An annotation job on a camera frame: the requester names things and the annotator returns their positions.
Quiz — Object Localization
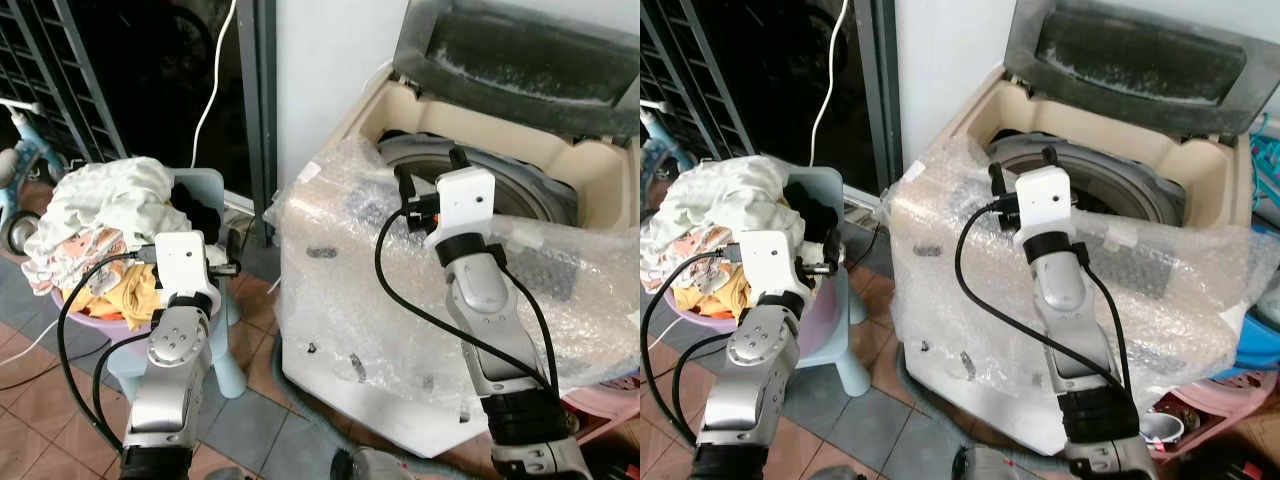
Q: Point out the grey washing machine drum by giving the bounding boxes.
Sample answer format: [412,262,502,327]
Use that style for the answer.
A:
[985,132,1189,227]
[378,132,581,231]

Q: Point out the grey washing machine lid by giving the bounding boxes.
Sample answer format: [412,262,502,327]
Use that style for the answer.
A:
[393,0,641,137]
[1005,0,1280,137]

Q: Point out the beige top-load washing machine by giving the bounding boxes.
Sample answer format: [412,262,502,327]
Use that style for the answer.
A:
[885,62,1280,456]
[272,62,641,459]

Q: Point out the purple plastic laundry basin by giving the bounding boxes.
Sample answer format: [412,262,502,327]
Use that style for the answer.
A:
[665,280,847,357]
[50,285,226,346]

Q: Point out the black garment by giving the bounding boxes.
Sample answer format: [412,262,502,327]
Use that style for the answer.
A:
[782,175,843,241]
[170,180,227,246]

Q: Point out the light blue plastic child chair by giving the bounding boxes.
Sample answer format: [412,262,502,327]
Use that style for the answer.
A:
[105,168,247,399]
[745,165,871,397]

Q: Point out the clear bubble wrap sheet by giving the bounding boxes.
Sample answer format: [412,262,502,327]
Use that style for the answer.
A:
[880,135,1263,416]
[265,135,641,421]

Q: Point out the light blue child tricycle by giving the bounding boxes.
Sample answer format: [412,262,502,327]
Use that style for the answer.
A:
[0,98,67,257]
[640,100,693,217]

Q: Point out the black metal gate grille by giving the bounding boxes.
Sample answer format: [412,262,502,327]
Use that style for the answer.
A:
[0,0,127,167]
[640,0,747,163]

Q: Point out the pink plastic basket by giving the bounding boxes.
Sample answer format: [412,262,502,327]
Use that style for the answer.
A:
[1150,368,1280,463]
[560,372,641,447]

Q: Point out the grey robot right leg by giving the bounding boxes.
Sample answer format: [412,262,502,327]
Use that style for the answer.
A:
[950,447,1041,480]
[330,447,417,480]

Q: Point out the white cup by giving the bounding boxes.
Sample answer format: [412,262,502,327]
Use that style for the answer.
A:
[1140,412,1187,447]

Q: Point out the blue plastic bucket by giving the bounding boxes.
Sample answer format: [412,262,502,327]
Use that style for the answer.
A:
[1232,305,1280,383]

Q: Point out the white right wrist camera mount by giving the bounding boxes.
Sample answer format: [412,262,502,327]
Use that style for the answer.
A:
[1012,165,1077,246]
[426,168,498,249]

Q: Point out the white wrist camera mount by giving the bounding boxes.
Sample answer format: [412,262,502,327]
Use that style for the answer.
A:
[1012,165,1077,246]
[737,230,787,299]
[154,232,209,301]
[426,168,498,249]

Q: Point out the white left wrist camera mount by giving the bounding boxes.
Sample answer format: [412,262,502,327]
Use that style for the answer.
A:
[737,230,787,299]
[154,232,209,301]

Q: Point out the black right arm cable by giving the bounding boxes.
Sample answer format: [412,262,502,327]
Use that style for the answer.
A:
[374,205,561,396]
[954,200,1136,396]

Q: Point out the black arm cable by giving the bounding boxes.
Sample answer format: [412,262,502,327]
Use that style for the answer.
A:
[640,250,743,449]
[954,200,1136,396]
[374,205,561,396]
[57,250,163,453]

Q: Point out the dark door frame post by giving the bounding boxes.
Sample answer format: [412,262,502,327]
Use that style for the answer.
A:
[865,0,902,197]
[238,0,280,247]

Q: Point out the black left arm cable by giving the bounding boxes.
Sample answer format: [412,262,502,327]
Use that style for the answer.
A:
[57,250,163,453]
[640,250,743,449]

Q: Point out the white hanging cable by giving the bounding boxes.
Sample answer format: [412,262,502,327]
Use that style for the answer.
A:
[809,0,852,167]
[190,0,240,169]

